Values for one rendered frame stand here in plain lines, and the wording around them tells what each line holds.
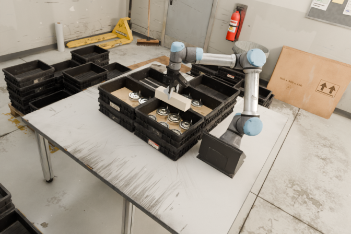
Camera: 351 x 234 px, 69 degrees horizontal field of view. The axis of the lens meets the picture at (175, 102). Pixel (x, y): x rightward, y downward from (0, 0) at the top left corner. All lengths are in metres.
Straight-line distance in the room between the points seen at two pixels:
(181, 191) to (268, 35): 3.47
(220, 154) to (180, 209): 0.43
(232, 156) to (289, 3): 3.21
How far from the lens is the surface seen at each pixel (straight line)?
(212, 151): 1.70
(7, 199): 1.81
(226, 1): 4.76
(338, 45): 4.46
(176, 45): 1.48
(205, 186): 1.65
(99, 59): 3.44
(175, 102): 1.61
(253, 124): 1.60
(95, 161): 1.72
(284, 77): 4.44
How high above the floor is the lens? 1.93
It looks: 32 degrees down
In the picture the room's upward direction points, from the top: 10 degrees clockwise
